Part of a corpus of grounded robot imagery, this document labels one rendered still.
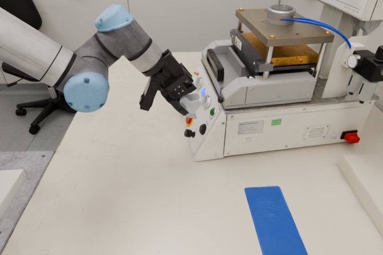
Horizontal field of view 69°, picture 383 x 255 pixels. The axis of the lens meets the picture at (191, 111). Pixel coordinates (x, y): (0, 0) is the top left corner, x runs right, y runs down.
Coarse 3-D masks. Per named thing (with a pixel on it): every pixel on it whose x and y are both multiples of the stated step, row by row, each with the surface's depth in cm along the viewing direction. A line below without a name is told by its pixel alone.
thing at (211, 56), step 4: (208, 52) 88; (212, 52) 86; (208, 56) 88; (212, 56) 84; (216, 56) 84; (208, 60) 90; (212, 60) 83; (216, 60) 82; (212, 64) 83; (216, 64) 80; (220, 64) 79; (216, 68) 79; (220, 68) 77; (216, 72) 80; (220, 72) 78; (224, 72) 78; (220, 76) 79; (220, 80) 79
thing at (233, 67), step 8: (224, 56) 93; (232, 56) 86; (208, 64) 89; (224, 64) 88; (232, 64) 87; (240, 64) 80; (232, 72) 84; (240, 72) 80; (248, 72) 84; (216, 80) 80; (224, 80) 80; (232, 80) 80; (216, 88) 81
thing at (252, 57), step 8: (232, 32) 91; (240, 32) 88; (232, 40) 92; (240, 40) 84; (240, 48) 85; (248, 48) 78; (248, 56) 78; (256, 56) 73; (256, 64) 73; (264, 64) 72; (272, 64) 72
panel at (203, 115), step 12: (204, 72) 94; (204, 84) 92; (204, 96) 89; (216, 96) 81; (204, 108) 87; (216, 108) 79; (192, 120) 93; (204, 120) 84; (204, 132) 81; (192, 144) 88
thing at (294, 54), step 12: (252, 36) 88; (264, 48) 80; (276, 48) 80; (288, 48) 80; (300, 48) 80; (264, 60) 75; (276, 60) 76; (288, 60) 76; (300, 60) 76; (312, 60) 77
